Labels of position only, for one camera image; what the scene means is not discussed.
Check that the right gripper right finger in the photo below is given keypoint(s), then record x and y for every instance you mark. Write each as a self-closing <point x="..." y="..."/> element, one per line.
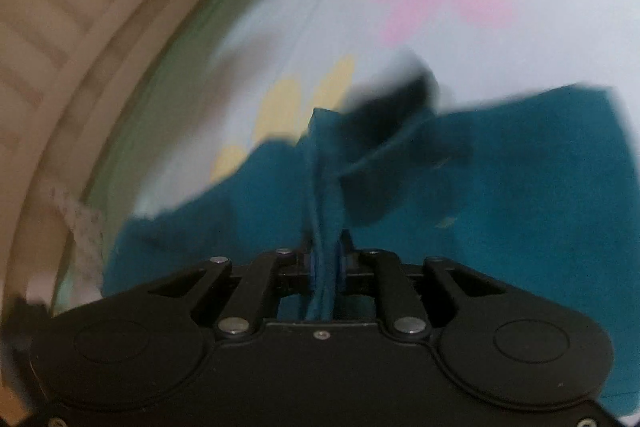
<point x="374" y="286"/>

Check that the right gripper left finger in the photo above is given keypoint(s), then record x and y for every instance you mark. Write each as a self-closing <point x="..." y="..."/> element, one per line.
<point x="258" y="288"/>

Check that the teal green pants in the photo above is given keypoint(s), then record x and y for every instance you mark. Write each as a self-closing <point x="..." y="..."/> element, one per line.
<point x="541" y="193"/>

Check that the pastel patterned bed sheet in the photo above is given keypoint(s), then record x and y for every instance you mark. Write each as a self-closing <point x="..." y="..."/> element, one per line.
<point x="245" y="72"/>

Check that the wooden bed headboard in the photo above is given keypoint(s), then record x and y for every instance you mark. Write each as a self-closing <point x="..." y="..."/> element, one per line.
<point x="68" y="71"/>

